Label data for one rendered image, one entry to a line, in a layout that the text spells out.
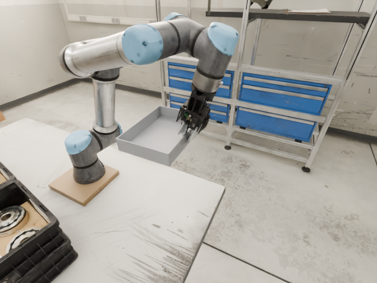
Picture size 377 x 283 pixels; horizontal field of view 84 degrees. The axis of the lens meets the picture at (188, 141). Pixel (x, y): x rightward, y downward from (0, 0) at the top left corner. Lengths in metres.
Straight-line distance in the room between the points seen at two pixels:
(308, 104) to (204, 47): 1.67
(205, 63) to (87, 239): 0.78
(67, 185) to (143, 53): 0.87
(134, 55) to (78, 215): 0.78
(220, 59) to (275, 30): 2.33
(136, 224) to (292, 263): 1.17
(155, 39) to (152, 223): 0.72
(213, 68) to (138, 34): 0.19
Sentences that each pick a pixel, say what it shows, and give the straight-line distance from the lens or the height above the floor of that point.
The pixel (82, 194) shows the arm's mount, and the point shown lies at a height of 0.73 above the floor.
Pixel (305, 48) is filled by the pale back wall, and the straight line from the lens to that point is 2.85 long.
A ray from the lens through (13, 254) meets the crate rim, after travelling 0.78.
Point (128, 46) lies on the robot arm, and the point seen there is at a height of 1.40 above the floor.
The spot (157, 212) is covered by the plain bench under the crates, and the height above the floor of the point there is 0.70.
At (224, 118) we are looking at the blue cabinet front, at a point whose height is 0.37.
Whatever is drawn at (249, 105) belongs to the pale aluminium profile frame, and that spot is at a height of 0.59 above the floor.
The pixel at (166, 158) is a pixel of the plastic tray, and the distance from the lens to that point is 0.63.
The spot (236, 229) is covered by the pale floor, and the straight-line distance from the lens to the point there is 1.79.
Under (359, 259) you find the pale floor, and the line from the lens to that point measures 2.02.
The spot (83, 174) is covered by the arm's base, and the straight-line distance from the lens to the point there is 1.12.
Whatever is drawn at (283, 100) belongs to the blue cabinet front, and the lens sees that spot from 2.11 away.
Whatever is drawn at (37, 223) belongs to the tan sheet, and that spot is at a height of 0.83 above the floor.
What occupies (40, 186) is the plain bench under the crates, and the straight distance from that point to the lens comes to 1.29.
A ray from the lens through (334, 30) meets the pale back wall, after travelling 2.84.
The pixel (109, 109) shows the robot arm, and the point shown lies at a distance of 0.99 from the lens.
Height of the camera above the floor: 1.49
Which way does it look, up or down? 36 degrees down
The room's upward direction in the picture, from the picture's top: straight up
